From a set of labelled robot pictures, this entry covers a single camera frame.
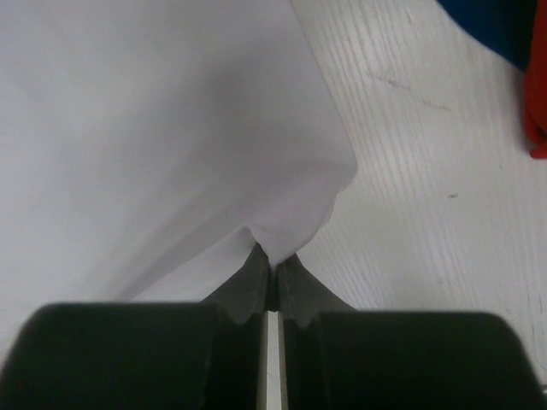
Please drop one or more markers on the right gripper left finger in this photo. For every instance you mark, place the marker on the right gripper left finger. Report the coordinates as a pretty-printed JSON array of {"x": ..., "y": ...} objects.
[{"x": 146, "y": 355}]

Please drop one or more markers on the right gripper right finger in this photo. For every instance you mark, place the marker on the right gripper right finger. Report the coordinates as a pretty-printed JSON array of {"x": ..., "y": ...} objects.
[{"x": 337, "y": 357}]

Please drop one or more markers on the white t shirt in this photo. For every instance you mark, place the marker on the white t shirt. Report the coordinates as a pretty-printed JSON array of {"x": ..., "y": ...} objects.
[{"x": 144, "y": 143}]

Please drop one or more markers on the red t shirt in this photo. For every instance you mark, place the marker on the red t shirt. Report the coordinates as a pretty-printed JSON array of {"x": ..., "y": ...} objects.
[{"x": 535, "y": 86}]

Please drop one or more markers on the blue t shirt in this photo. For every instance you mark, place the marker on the blue t shirt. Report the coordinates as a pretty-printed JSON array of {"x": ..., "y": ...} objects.
[{"x": 503, "y": 26}]

